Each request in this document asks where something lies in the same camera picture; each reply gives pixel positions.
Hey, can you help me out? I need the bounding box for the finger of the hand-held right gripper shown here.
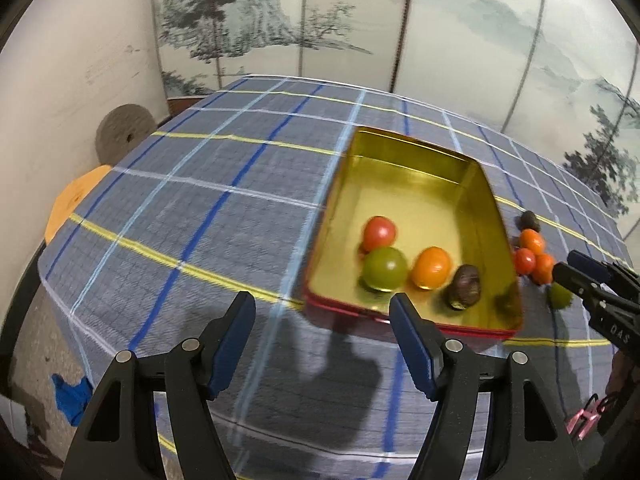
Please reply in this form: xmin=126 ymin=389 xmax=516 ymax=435
xmin=566 ymin=250 xmax=631 ymax=286
xmin=551 ymin=261 xmax=608 ymax=311

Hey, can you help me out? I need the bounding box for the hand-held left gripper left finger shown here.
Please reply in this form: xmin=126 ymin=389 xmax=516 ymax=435
xmin=60 ymin=291 xmax=257 ymax=480

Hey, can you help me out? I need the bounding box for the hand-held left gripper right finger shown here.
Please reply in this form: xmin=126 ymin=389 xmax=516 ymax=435
xmin=389 ymin=292 xmax=583 ymax=480

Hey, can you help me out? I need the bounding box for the green tomato with calyx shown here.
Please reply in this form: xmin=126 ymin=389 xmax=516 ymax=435
xmin=547 ymin=282 xmax=574 ymax=309

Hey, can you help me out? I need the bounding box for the orange tomato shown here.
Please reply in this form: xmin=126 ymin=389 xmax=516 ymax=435
xmin=411 ymin=246 xmax=453 ymax=289
xmin=531 ymin=253 xmax=557 ymax=285
xmin=518 ymin=229 xmax=546 ymax=255

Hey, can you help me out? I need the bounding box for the red tomato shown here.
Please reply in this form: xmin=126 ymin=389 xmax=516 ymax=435
xmin=362 ymin=216 xmax=398 ymax=253
xmin=513 ymin=248 xmax=537 ymax=276

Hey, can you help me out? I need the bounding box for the large dark brown wrinkled fruit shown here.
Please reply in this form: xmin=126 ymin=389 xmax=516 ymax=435
xmin=446 ymin=264 xmax=483 ymax=310

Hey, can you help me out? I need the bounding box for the round green tomato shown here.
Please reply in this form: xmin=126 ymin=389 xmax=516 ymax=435
xmin=362 ymin=246 xmax=409 ymax=292

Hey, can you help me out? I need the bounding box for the red tin box gold inside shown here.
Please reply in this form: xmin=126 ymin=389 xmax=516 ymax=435
xmin=304 ymin=126 xmax=525 ymax=343

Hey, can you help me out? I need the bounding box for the blue plaid tablecloth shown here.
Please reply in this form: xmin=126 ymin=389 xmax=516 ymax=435
xmin=37 ymin=75 xmax=628 ymax=480

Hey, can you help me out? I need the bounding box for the blue cloth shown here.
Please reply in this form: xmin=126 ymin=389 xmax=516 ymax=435
xmin=51 ymin=374 xmax=96 ymax=426

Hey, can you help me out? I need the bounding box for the orange round object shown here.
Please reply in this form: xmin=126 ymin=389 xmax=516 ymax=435
xmin=45 ymin=165 xmax=113 ymax=243

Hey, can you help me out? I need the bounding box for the grey round stone disc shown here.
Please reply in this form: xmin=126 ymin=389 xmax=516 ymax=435
xmin=95 ymin=104 xmax=157 ymax=167

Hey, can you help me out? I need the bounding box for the ink landscape folding screen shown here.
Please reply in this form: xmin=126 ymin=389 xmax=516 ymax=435
xmin=150 ymin=0 xmax=640 ymax=221

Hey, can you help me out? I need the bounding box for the pink metal frame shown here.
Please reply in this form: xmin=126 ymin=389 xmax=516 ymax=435
xmin=565 ymin=395 xmax=608 ymax=441

